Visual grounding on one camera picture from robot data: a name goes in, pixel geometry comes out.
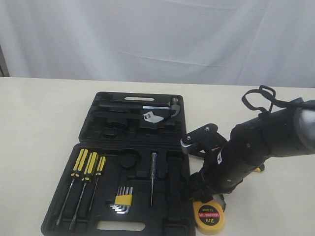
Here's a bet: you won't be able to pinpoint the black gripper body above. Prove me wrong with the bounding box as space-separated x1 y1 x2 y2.
198 144 266 197

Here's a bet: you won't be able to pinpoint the yellow utility knife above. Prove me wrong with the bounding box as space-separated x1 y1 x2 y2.
255 164 265 173

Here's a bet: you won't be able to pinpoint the yellow measuring tape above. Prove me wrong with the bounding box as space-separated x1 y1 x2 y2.
192 194 226 235

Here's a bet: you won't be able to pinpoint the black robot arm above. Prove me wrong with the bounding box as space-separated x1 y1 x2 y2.
182 99 315 203

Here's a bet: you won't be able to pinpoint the black plastic tool case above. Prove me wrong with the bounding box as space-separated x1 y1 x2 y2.
41 91 195 236

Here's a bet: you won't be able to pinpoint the voltage tester screwdriver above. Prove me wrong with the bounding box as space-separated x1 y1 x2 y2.
150 152 158 207

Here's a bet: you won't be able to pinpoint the hex key set yellow holder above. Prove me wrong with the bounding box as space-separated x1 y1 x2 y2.
109 186 133 215

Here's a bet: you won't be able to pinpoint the silver adjustable wrench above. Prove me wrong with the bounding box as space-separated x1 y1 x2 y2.
139 111 165 129

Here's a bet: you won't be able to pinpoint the small yellow black screwdriver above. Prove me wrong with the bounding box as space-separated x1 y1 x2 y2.
89 156 107 212

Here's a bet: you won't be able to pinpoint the white backdrop curtain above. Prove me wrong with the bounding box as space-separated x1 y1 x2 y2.
0 0 315 88

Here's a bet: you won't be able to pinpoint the middle yellow black screwdriver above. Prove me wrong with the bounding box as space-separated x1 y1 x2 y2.
69 152 99 231

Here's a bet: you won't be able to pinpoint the large yellow black screwdriver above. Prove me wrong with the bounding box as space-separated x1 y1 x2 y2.
56 148 89 226

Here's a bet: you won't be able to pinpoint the pliers black orange handles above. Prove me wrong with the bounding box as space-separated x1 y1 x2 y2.
186 133 226 158

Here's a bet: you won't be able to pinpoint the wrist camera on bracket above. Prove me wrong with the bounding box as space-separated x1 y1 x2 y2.
180 123 227 158

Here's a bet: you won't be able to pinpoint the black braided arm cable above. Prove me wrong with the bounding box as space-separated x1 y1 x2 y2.
241 85 306 116

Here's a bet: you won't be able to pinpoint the claw hammer black handle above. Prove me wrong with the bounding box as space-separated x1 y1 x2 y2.
98 98 181 119

